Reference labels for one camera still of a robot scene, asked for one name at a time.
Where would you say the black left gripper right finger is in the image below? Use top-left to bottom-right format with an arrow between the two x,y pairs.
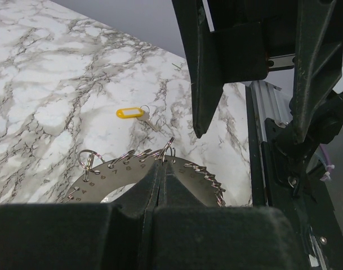
148,164 -> 305,269

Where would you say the aluminium frame rail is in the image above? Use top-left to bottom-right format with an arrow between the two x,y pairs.
250,80 -> 292,144

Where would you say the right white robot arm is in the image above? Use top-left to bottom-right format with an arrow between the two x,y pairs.
173,1 -> 343,156

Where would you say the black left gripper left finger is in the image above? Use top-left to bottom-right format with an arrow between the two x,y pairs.
0,176 -> 159,269

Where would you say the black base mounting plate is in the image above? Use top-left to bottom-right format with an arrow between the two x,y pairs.
246,86 -> 343,269

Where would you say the yellow key tag with key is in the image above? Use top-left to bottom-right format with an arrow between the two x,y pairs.
115,105 -> 159,132

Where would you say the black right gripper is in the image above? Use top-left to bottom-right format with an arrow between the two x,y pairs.
172,0 -> 343,143

